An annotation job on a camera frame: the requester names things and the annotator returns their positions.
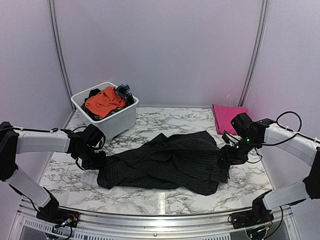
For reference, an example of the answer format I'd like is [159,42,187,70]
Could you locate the magenta pink trousers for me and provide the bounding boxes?
[212,104,249,135]

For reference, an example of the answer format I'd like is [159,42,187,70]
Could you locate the orange garment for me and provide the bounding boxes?
[84,86,126,118]

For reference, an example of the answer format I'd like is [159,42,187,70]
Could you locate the black garment in bin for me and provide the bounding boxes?
[88,88,101,98]

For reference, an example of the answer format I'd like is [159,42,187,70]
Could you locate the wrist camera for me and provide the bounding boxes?
[230,112,253,137]
[82,124,106,150]

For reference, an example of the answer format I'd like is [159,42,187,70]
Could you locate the left aluminium wall post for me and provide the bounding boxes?
[47,0,77,111]

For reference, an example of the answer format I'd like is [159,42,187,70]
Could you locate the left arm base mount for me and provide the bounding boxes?
[36,206,80,228]

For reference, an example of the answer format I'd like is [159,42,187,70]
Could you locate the black striped garment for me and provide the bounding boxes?
[97,131,228,196]

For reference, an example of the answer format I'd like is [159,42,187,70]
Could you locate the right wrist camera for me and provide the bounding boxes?
[230,112,253,137]

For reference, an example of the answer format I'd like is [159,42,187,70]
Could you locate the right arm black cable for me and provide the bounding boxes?
[259,111,320,147]

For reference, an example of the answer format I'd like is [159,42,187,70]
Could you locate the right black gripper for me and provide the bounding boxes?
[217,135,260,165]

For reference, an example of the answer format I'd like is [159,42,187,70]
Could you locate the aluminium wall post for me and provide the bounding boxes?
[238,0,270,107]
[47,0,77,111]

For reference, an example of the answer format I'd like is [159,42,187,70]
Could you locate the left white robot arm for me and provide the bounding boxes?
[0,121,106,223]

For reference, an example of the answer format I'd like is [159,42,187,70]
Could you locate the plaid grey garment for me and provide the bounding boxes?
[115,83,134,101]

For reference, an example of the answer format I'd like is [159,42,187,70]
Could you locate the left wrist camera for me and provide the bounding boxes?
[82,124,106,150]

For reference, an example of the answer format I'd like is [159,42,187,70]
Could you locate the right aluminium wall post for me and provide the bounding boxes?
[238,0,270,107]

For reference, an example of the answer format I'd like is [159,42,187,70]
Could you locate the aluminium front rail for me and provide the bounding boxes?
[8,199,301,240]

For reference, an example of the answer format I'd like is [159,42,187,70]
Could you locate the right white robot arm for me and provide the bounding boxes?
[217,113,320,224]

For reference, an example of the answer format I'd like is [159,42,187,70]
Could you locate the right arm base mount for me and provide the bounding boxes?
[228,209,274,229]

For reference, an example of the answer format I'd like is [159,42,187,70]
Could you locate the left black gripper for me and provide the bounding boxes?
[75,146,106,170]

